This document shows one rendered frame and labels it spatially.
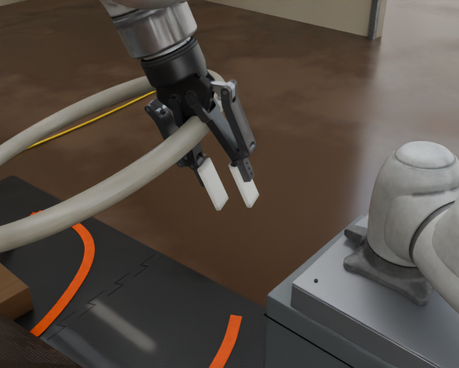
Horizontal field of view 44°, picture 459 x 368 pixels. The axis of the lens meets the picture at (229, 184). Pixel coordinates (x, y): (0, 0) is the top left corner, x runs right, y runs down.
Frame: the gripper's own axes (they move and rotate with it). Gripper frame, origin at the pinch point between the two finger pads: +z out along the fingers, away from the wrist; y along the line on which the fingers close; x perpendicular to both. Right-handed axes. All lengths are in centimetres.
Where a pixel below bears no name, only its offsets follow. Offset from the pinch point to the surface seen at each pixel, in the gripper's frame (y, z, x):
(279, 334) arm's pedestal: 18, 50, -19
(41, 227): 10.5, -10.0, 21.4
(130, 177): 2.5, -10.4, 13.3
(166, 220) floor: 137, 91, -124
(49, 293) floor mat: 151, 76, -58
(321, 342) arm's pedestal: 8, 49, -16
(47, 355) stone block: 61, 35, 4
